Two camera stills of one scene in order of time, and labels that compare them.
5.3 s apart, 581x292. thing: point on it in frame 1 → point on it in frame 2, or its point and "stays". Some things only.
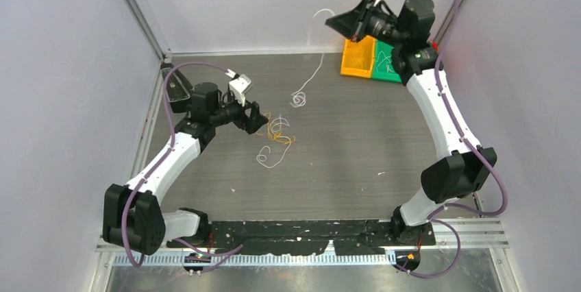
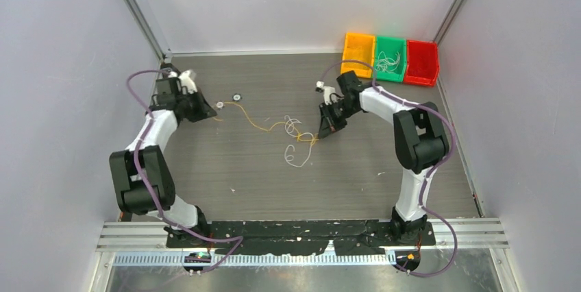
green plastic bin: (383, 68) stays
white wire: (268, 148) → (293, 127)
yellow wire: (275, 129) → (272, 127)
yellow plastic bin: (358, 57) stays
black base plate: (290, 238) stays
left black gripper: (251, 123) → (205, 111)
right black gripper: (355, 23) → (328, 124)
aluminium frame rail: (473, 233) stays
